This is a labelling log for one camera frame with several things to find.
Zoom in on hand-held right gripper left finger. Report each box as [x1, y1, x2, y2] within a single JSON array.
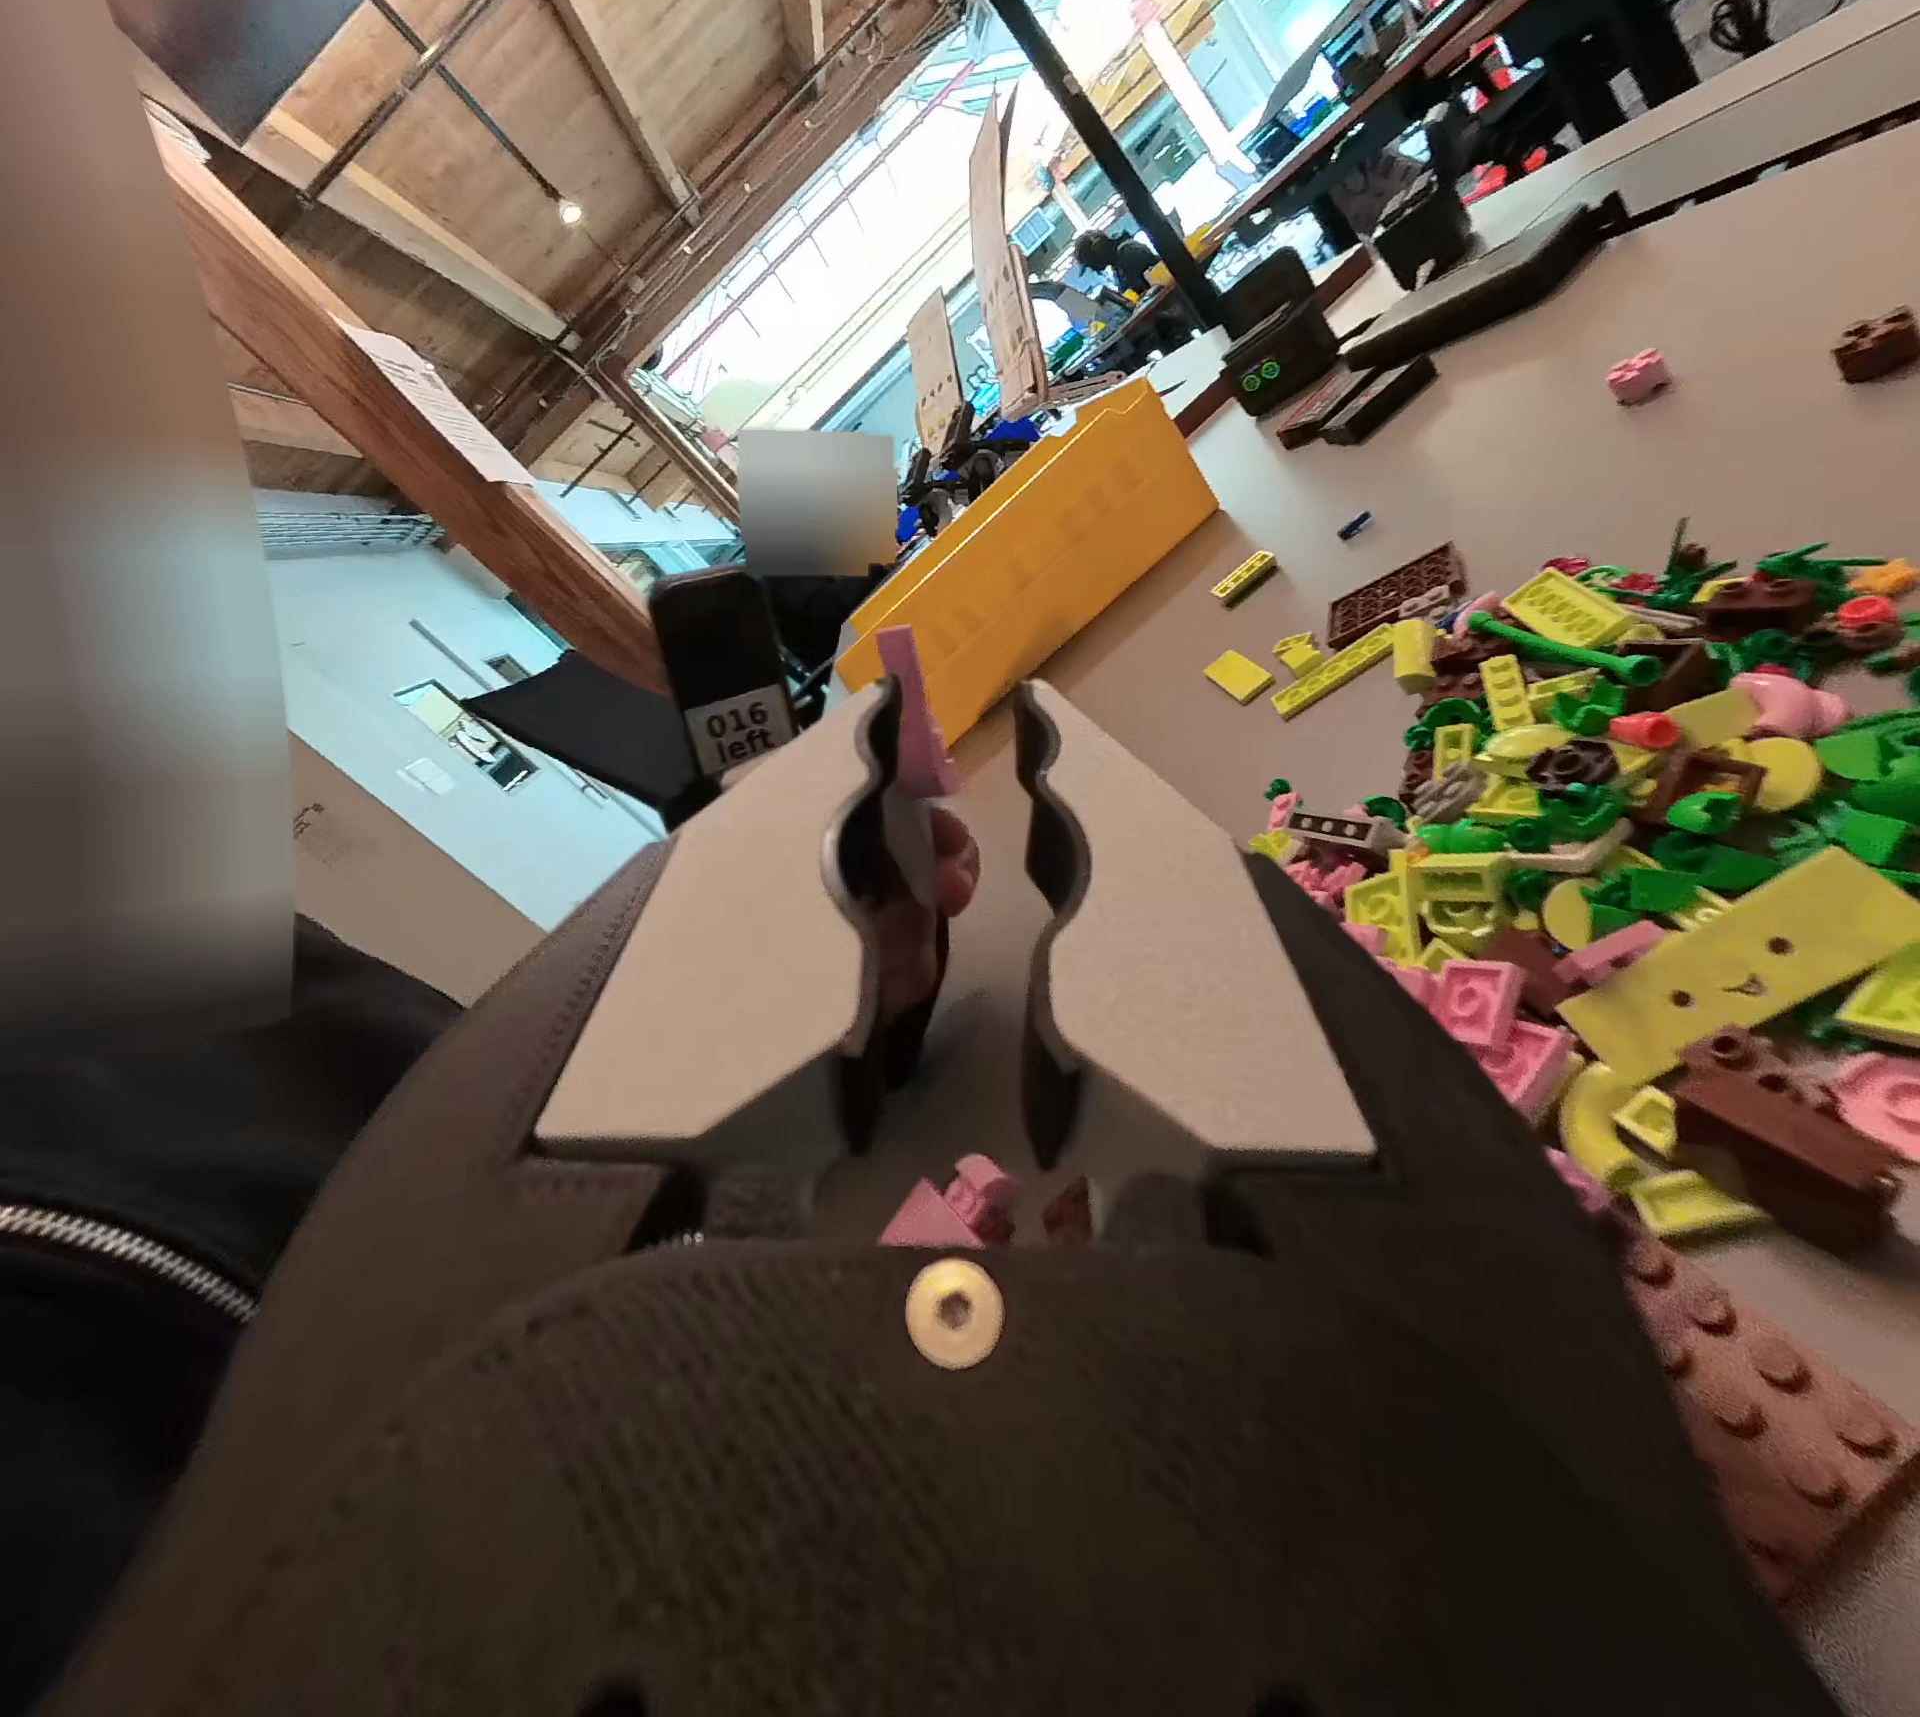
[[533, 678, 905, 1160]]

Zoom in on white paper sign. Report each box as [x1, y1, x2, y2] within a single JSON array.
[[343, 321, 534, 489]]

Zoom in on black office chair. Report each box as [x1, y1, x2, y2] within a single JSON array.
[[456, 654, 708, 810]]

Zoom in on brown rectangular plate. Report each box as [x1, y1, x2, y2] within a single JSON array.
[[1328, 541, 1468, 647]]

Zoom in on long lime plate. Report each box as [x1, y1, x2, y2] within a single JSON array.
[[1272, 624, 1400, 718]]

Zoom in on pile of mixed toy bricks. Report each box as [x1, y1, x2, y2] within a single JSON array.
[[877, 518, 1920, 1260]]

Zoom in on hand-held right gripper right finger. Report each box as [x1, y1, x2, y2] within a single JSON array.
[[1015, 678, 1381, 1185]]

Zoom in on small brown brick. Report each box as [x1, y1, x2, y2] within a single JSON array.
[[1834, 307, 1920, 382]]

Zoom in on dark tool stand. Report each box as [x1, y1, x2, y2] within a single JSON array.
[[896, 405, 1045, 541]]

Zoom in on black charger case green lights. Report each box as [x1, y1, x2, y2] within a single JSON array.
[[1222, 297, 1342, 415]]

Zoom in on wooden railing beam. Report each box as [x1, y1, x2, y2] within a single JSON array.
[[149, 117, 677, 700]]

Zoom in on large brown studded plate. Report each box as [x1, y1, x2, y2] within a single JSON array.
[[1590, 1198, 1920, 1598]]

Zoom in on person's left hand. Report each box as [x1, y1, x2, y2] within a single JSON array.
[[884, 813, 985, 1048]]

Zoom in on wooden office desk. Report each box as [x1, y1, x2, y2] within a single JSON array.
[[1229, 0, 1920, 248]]

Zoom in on black box orange mark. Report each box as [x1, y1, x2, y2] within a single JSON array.
[[1320, 355, 1440, 447]]

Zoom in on tall cardboard sheet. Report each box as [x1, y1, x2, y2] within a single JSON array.
[[967, 82, 1053, 415]]

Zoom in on small cardboard sheet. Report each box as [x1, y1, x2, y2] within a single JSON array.
[[904, 284, 966, 459]]

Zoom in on long flat black device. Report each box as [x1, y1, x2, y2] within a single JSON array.
[[1343, 198, 1629, 369]]

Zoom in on pink rounded tile block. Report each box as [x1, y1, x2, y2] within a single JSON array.
[[875, 624, 962, 802]]

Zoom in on yellow plastic bin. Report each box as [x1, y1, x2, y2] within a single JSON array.
[[833, 374, 1221, 752]]

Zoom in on black metal pole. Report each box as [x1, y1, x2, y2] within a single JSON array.
[[857, 0, 1233, 330]]

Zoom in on small black box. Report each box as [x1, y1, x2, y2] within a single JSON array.
[[1274, 374, 1375, 451]]

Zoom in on person's black jacket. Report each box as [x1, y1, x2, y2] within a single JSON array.
[[0, 922, 469, 1717]]

